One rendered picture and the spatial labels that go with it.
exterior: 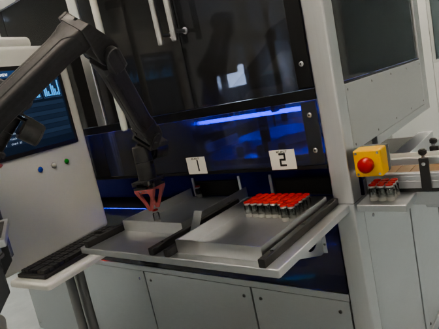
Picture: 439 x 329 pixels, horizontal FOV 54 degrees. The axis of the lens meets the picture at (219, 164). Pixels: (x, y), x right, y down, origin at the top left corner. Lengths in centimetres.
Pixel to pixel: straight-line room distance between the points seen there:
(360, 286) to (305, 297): 20
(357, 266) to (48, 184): 110
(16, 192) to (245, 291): 86
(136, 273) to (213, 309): 42
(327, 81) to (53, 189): 105
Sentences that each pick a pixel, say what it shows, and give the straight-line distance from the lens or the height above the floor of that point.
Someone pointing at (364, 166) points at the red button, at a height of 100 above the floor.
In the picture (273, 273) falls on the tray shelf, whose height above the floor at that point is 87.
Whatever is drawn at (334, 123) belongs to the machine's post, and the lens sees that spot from 120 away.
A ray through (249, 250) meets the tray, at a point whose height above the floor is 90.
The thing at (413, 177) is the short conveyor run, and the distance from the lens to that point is 129.
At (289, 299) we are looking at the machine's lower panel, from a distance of 149.
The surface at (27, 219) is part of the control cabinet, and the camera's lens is 164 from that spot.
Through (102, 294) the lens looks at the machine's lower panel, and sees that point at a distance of 224.
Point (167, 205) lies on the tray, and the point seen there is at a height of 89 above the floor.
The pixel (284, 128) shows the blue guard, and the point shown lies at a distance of 126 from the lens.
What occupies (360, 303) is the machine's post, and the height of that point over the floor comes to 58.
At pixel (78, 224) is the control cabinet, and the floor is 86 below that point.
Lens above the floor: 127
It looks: 10 degrees down
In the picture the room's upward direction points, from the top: 12 degrees counter-clockwise
